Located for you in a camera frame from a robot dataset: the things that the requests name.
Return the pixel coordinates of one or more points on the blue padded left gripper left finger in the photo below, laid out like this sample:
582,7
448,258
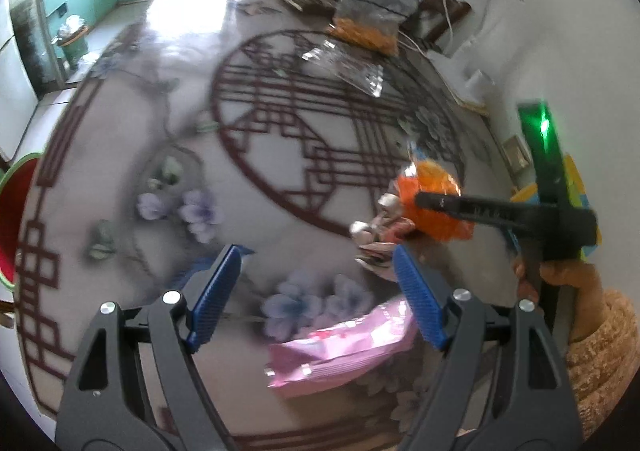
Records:
105,403

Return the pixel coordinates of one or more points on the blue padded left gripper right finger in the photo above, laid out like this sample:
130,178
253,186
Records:
530,404

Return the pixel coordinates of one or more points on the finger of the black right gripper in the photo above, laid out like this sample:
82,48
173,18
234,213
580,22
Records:
477,210

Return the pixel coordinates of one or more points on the orange plastic bag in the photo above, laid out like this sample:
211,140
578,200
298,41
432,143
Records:
423,187

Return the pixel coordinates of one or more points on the paper trash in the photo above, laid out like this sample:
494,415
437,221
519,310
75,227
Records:
377,238

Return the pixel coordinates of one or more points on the pink plastic wrapper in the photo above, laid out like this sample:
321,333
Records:
332,357

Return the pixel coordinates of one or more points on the clear crinkled plastic wrapper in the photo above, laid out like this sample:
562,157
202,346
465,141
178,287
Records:
349,63

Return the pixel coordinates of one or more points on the brown patterned sleeve forearm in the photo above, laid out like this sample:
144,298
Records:
602,366

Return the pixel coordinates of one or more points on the green kitchen trash can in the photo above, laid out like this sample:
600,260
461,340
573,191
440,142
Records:
71,38

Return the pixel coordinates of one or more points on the person's right hand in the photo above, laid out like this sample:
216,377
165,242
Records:
589,304

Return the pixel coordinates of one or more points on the red bin with green rim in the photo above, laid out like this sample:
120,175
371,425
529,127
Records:
15,185

